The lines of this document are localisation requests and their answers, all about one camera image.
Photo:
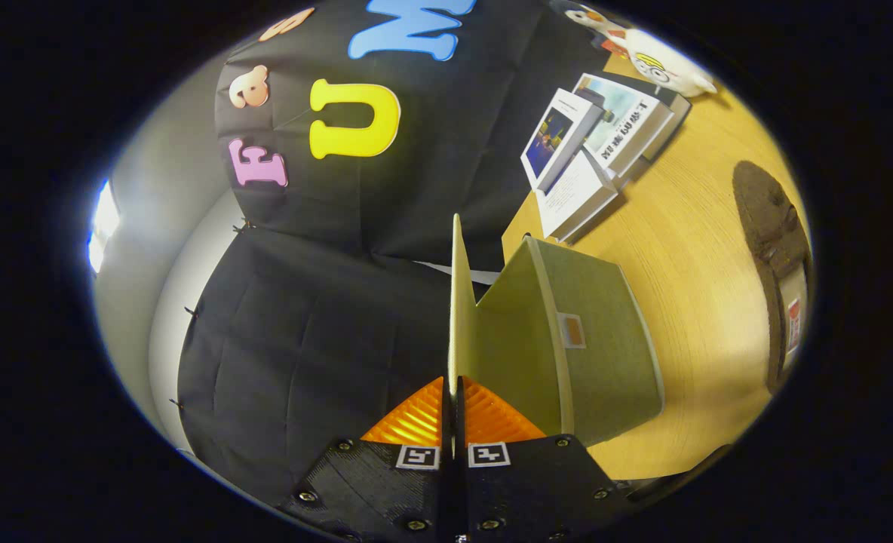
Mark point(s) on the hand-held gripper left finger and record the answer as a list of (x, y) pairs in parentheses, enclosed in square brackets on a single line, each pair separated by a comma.
[(386, 490)]

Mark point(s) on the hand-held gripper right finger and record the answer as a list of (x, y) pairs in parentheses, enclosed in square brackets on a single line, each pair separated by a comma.
[(529, 490)]

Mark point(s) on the green fabric storage box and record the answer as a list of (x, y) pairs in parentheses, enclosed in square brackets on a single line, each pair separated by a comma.
[(605, 339)]

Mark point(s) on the brown fuzzy shoe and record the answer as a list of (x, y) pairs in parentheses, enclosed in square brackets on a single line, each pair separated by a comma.
[(774, 226)]

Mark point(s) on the plain white book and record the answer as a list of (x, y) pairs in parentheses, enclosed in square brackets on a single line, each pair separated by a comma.
[(575, 196)]

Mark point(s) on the book with dark blue cover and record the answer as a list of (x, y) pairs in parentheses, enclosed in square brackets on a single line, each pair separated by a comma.
[(556, 136)]

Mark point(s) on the white and light blue book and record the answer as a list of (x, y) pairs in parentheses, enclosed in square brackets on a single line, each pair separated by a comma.
[(627, 121)]

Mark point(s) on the large ceiling light panel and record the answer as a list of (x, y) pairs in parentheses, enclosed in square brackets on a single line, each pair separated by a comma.
[(104, 222)]

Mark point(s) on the black book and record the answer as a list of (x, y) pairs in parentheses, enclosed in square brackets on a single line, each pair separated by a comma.
[(676, 121)]

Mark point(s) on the white plush toy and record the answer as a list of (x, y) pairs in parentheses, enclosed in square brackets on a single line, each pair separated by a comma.
[(673, 68)]

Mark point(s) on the penguin plush toy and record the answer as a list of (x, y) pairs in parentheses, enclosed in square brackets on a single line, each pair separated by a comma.
[(590, 16)]

